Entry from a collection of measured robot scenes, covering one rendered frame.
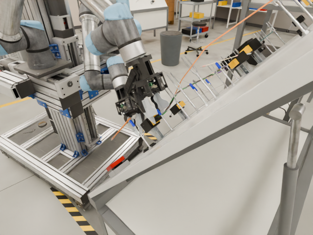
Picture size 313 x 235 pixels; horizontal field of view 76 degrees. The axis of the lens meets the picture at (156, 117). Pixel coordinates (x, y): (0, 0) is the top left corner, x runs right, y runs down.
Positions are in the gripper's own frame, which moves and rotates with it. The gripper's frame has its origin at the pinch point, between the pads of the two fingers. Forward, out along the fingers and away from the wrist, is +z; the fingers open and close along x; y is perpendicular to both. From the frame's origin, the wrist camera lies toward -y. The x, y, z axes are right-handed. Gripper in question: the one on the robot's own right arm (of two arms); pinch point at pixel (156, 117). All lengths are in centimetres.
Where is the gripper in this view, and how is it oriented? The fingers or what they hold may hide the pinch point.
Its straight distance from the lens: 67.7
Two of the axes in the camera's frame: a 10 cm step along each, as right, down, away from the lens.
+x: 6.8, -4.6, 5.6
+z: 3.7, 8.9, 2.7
